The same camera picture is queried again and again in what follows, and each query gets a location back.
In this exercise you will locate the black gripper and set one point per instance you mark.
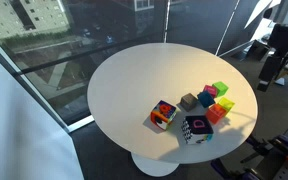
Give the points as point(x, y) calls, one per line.
point(274, 66)

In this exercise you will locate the Franka robot arm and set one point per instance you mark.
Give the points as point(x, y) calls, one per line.
point(287, 36)

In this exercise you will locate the yellow green block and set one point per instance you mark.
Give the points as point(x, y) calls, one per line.
point(227, 104)

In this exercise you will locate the purple pink block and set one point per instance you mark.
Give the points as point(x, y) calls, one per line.
point(210, 90)

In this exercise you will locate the orange block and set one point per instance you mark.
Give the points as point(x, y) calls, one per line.
point(215, 114)

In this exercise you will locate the blue block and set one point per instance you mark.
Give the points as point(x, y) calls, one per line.
point(205, 99)

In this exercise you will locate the grey block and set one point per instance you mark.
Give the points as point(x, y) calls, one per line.
point(188, 101)

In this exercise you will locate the multicoloured soft cube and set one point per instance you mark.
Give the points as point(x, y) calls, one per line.
point(164, 115)

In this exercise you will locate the white table pedestal base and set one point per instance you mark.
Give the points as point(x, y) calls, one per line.
point(150, 166)

